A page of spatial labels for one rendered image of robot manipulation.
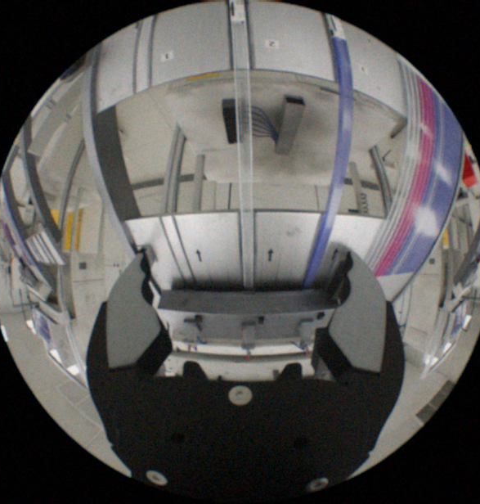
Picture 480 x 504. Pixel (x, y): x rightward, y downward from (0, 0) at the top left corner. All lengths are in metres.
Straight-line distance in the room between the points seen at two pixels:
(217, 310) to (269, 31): 0.41
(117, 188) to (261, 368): 0.51
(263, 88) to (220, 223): 0.38
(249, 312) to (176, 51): 0.39
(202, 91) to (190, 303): 0.49
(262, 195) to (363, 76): 1.90
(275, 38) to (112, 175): 0.28
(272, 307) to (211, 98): 0.51
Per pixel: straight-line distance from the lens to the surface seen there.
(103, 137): 0.28
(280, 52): 0.22
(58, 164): 1.13
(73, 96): 0.60
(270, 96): 0.52
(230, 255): 0.28
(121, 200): 0.30
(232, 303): 0.32
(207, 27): 0.24
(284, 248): 0.27
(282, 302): 0.32
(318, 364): 0.18
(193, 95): 0.52
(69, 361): 1.32
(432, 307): 1.44
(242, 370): 0.52
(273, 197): 2.04
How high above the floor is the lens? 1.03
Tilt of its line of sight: 3 degrees down
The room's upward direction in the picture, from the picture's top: 180 degrees clockwise
